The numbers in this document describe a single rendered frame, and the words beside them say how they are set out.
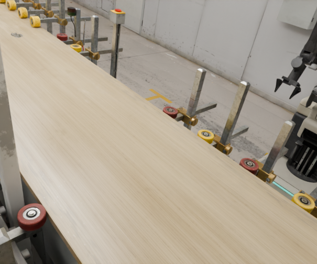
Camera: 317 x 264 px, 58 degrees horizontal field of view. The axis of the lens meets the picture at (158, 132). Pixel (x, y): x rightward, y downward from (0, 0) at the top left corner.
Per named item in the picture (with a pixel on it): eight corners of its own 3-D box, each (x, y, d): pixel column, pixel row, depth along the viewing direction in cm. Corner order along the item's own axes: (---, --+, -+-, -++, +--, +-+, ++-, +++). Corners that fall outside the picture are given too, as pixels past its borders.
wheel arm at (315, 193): (325, 178, 143) (329, 172, 140) (331, 183, 141) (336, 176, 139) (285, 220, 116) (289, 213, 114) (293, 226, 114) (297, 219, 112)
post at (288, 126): (250, 197, 147) (288, 118, 120) (256, 201, 145) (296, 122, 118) (247, 199, 145) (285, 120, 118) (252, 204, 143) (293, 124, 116)
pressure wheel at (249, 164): (248, 190, 125) (257, 171, 119) (230, 183, 128) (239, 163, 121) (251, 180, 131) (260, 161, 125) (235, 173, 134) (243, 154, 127)
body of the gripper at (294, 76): (296, 85, 162) (304, 73, 161) (280, 78, 168) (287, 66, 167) (298, 88, 167) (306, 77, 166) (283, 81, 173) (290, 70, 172)
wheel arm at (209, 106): (211, 106, 183) (213, 100, 181) (216, 108, 181) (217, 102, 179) (162, 124, 156) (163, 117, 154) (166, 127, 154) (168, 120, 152)
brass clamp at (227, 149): (211, 139, 157) (214, 132, 154) (231, 153, 149) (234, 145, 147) (204, 143, 153) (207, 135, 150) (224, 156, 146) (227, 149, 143)
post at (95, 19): (94, 77, 229) (96, 14, 202) (96, 78, 227) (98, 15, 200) (90, 77, 227) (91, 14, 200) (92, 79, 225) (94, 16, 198)
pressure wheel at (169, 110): (173, 132, 154) (177, 114, 148) (159, 129, 154) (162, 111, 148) (174, 124, 161) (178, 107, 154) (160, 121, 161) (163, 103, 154)
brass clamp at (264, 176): (250, 164, 143) (253, 156, 140) (274, 180, 135) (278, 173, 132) (243, 169, 139) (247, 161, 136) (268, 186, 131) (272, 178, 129)
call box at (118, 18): (118, 21, 189) (119, 9, 185) (124, 24, 185) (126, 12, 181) (109, 22, 185) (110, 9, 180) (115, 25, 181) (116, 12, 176)
